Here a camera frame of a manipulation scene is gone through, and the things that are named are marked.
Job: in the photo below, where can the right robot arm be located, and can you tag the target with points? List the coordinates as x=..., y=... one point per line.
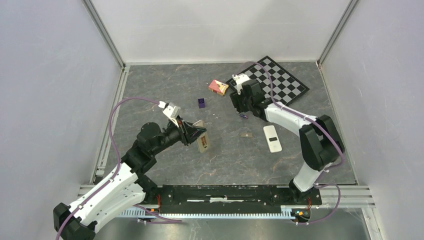
x=320, y=141

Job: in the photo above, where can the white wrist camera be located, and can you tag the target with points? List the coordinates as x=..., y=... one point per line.
x=171, y=111
x=238, y=80

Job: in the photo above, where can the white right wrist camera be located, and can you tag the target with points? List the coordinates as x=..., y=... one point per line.
x=238, y=80

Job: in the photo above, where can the red and white remote control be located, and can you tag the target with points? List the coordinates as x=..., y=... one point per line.
x=272, y=139

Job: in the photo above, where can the beige battery cover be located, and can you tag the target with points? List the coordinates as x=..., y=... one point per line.
x=246, y=135

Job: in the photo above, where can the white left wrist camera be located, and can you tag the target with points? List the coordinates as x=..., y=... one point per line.
x=171, y=111

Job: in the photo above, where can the purple plastic block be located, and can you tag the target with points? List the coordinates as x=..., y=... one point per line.
x=201, y=103

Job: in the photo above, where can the black and white chessboard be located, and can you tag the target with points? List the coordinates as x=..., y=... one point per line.
x=275, y=80

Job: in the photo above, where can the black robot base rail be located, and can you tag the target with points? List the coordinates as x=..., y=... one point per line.
x=237, y=201

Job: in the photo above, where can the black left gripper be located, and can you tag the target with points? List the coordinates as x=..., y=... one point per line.
x=187, y=138

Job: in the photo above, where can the red playing card box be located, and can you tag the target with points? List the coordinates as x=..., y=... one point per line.
x=218, y=87

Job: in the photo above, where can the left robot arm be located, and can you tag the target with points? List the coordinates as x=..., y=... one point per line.
x=126, y=185

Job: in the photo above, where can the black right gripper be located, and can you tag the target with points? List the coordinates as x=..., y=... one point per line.
x=236, y=99

